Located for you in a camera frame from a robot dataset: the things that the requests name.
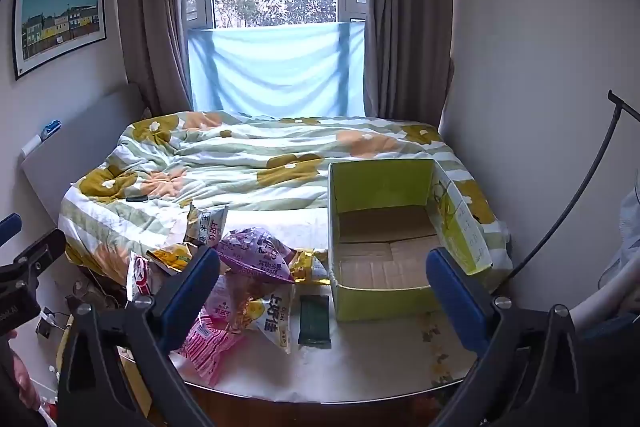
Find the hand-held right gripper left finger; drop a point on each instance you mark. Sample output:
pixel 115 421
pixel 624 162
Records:
pixel 192 292

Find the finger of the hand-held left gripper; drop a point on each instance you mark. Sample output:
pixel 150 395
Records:
pixel 35 257
pixel 10 229

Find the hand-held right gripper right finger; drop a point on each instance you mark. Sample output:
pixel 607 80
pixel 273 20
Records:
pixel 452 292

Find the yellow dark-topped snack packet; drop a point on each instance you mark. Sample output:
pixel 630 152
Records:
pixel 172 258

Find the pink snack packet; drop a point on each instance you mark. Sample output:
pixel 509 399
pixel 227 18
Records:
pixel 212 339

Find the white red-logo snack packet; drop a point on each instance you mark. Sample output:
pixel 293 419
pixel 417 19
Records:
pixel 137 279

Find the grey chips packet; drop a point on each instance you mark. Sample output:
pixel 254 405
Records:
pixel 205 224

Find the purple snack bag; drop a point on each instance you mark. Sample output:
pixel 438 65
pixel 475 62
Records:
pixel 257 254

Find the green cardboard box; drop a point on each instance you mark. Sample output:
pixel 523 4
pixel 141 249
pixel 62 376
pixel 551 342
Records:
pixel 380 257

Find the yellow white chips packet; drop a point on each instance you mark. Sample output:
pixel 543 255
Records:
pixel 270 319

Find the shiny gold snack packet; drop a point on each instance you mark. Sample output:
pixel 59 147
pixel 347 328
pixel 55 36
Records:
pixel 307 267

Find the dark green bar packet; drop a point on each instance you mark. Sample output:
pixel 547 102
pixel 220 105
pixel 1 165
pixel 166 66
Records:
pixel 314 319

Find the person's left hand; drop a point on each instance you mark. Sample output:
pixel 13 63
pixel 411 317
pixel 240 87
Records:
pixel 25 377

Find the power socket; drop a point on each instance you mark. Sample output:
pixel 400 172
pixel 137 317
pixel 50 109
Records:
pixel 47 323

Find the white floral tablecloth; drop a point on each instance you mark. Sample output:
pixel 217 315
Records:
pixel 375 357

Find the blue white bottle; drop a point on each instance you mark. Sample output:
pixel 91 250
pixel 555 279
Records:
pixel 51 129

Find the grey headboard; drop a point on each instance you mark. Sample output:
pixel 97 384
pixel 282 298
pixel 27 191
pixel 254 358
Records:
pixel 85 142

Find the floral striped blanket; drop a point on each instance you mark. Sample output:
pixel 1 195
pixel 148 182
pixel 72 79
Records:
pixel 250 167

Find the person's light clothing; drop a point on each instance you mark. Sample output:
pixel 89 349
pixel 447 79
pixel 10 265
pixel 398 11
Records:
pixel 625 227

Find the light blue cloth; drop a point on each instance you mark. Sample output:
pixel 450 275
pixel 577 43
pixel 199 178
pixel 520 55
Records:
pixel 275 67

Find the brown curtain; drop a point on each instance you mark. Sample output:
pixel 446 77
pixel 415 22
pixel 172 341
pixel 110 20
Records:
pixel 410 32
pixel 160 7

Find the framed wall picture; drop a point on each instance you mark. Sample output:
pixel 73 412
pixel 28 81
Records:
pixel 60 22

